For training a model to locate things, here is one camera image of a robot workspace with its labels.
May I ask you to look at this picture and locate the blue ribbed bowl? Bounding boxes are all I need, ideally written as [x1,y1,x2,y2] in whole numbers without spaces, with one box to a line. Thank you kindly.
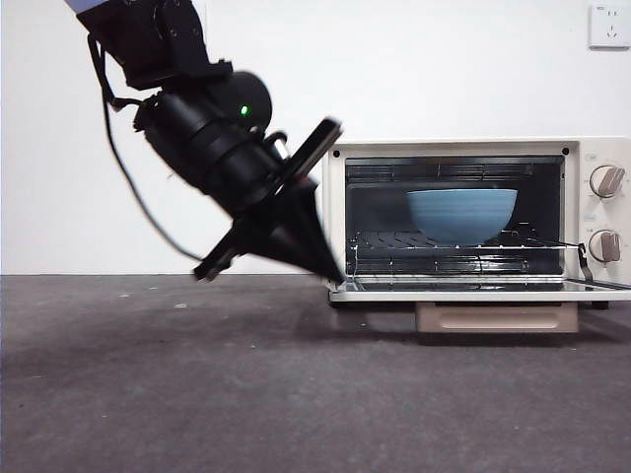
[406,188,519,244]

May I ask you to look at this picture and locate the oven door with beige handle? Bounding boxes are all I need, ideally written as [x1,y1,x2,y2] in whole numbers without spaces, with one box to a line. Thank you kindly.
[328,276,631,335]

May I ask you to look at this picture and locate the cream toaster oven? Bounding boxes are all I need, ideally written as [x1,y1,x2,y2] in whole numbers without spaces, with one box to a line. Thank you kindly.
[321,137,631,310]

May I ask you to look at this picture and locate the beige temperature knob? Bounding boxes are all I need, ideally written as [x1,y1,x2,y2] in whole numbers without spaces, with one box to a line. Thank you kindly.
[589,165,627,200]

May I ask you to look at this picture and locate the beige timer knob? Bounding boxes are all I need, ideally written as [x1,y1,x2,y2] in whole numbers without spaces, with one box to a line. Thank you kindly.
[588,229,622,264]

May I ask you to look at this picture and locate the metal wire oven rack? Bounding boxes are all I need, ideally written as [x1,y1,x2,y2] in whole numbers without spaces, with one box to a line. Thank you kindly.
[350,229,589,257]

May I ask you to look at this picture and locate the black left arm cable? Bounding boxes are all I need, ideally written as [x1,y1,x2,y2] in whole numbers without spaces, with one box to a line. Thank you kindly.
[87,34,208,263]

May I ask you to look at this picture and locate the white wall socket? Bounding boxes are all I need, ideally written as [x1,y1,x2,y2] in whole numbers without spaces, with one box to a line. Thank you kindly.
[588,3,631,50]

